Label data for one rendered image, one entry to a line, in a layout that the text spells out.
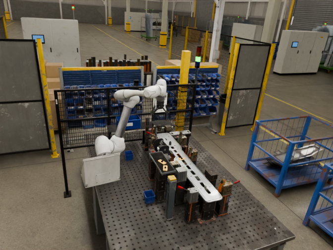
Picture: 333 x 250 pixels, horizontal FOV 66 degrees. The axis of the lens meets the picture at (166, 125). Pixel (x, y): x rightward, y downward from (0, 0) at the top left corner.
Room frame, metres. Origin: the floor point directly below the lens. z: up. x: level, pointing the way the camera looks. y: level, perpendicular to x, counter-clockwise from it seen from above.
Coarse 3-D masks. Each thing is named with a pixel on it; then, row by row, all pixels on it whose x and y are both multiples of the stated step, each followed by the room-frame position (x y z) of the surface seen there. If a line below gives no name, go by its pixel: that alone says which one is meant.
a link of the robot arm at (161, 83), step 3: (159, 81) 2.43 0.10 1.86; (162, 81) 2.42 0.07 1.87; (165, 81) 2.44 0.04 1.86; (156, 84) 2.43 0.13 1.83; (159, 84) 2.41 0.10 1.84; (162, 84) 2.41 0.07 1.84; (165, 84) 2.43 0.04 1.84; (162, 87) 2.40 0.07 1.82; (165, 87) 2.43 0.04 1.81; (162, 90) 2.39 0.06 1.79; (165, 90) 2.43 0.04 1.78; (162, 93) 2.40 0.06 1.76; (165, 93) 2.44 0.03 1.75
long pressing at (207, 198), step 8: (160, 136) 2.97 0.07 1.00; (168, 136) 2.98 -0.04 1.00; (168, 144) 2.77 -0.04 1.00; (176, 144) 2.78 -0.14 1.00; (176, 152) 2.59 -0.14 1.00; (176, 160) 2.42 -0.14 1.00; (184, 160) 2.43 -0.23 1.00; (192, 168) 2.28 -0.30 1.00; (192, 176) 2.14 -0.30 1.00; (200, 176) 2.15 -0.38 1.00; (192, 184) 2.01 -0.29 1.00; (200, 184) 2.02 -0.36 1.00; (208, 184) 2.03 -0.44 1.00; (200, 192) 1.89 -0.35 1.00; (216, 192) 1.91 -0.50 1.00; (208, 200) 1.80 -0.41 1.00; (216, 200) 1.81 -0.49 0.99
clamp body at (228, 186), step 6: (228, 180) 2.03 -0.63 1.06; (222, 186) 1.95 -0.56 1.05; (228, 186) 1.96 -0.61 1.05; (222, 192) 1.94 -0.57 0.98; (228, 192) 1.96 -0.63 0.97; (222, 198) 1.95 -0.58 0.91; (228, 198) 1.98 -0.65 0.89; (216, 204) 2.00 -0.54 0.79; (222, 204) 1.95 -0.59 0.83; (216, 210) 1.98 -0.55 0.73; (222, 210) 1.95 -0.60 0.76
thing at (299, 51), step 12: (288, 36) 12.27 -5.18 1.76; (300, 36) 12.46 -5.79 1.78; (312, 36) 12.75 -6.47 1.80; (324, 36) 13.05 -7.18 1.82; (288, 48) 12.25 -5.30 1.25; (300, 48) 12.53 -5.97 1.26; (312, 48) 12.85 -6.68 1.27; (276, 60) 12.63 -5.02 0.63; (288, 60) 12.32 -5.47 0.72; (300, 60) 12.62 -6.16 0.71; (312, 60) 12.93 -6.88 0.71; (276, 72) 12.48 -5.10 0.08; (288, 72) 12.40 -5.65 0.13; (300, 72) 12.72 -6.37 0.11; (312, 72) 13.07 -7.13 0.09
